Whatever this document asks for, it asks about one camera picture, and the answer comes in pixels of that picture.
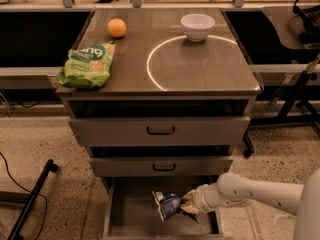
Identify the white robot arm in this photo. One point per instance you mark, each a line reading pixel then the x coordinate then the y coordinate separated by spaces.
pixel 231 190

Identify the top drawer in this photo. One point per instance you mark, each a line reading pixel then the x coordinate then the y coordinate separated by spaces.
pixel 199 131

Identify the bottom drawer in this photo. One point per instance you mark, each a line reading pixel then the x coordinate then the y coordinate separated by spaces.
pixel 132 211

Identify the green chip bag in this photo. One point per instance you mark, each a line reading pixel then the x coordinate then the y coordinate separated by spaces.
pixel 87 67

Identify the middle drawer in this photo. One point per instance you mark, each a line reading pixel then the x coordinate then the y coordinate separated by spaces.
pixel 160 166

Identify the drawer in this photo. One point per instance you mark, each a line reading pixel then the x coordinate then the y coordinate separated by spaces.
pixel 160 166
pixel 132 211
pixel 199 131

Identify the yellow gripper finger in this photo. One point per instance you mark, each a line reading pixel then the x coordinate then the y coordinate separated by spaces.
pixel 189 208
pixel 188 196

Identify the black floor stand leg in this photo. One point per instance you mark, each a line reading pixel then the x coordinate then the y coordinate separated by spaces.
pixel 50 166

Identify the black cabinet caster leg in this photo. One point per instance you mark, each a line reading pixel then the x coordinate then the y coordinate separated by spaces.
pixel 249 146

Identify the blue chip bag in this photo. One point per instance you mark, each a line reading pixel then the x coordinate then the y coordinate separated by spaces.
pixel 170 204

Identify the orange fruit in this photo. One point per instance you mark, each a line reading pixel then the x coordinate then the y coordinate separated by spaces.
pixel 117 28

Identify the grey drawer cabinet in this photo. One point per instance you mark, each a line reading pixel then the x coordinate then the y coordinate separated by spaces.
pixel 157 72

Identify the white bowl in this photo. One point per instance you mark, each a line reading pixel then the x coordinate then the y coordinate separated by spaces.
pixel 196 27

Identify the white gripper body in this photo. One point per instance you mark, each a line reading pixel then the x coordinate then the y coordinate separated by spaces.
pixel 202 198

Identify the black headphones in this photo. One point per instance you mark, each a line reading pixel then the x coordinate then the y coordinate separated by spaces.
pixel 310 20

